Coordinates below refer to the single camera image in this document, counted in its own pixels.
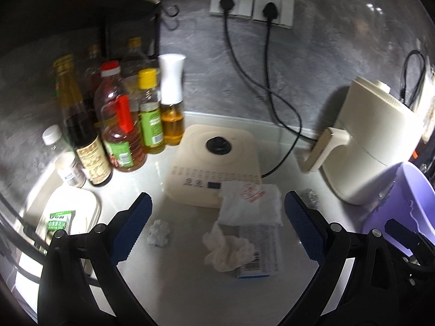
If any yellow cap green label bottle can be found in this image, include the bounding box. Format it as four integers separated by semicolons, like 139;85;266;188
138;68;166;155

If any white tray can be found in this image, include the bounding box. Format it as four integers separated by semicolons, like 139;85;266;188
14;188;102;279

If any dark glass bottle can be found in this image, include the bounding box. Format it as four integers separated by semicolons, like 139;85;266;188
83;44;102;116

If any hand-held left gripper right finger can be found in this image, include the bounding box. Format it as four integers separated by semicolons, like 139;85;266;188
284;191;405;326

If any dark soy sauce bottle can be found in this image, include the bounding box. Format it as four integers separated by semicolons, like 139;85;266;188
52;54;113;187

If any small white paper ball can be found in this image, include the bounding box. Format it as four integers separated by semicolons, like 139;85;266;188
147;220;170;247

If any white air fryer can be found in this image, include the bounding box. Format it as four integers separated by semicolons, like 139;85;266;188
303;76;425;206

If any oil sprayer bottle white top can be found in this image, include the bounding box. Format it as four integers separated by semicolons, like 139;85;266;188
159;54;186;146

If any blue and white packet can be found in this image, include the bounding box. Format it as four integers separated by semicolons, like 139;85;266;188
236;223;284;279

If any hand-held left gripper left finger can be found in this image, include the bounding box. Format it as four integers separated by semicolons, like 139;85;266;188
37;192;153;326

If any beige induction cooker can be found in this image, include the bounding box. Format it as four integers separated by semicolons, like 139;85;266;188
165;124;264;209

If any purple plastic bucket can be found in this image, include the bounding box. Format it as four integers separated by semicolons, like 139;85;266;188
362;161;435;257

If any black dish rack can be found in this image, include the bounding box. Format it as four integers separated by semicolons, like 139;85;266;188
0;0;164;65

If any green and white packet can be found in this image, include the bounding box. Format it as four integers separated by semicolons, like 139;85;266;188
46;210;76;242

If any black power cable with plug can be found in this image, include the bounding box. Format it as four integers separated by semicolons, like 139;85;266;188
261;2;322;141
219;0;303;179

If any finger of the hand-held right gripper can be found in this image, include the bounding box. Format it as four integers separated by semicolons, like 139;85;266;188
385;219;435;255

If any clear bottle dull cap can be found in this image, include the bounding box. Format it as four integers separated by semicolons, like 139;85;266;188
120;37;152;82

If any black rack hook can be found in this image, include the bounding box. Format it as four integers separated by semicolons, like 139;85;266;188
160;3;179;18

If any black hanging cable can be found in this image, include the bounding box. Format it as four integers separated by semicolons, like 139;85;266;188
399;50;427;104

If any small white capped bottle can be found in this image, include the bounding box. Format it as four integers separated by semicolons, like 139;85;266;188
42;125;87;189

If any white tissue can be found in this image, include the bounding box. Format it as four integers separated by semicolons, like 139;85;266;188
203;221;255;272

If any red cap vinegar bottle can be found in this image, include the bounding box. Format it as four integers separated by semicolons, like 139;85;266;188
94;60;147;173

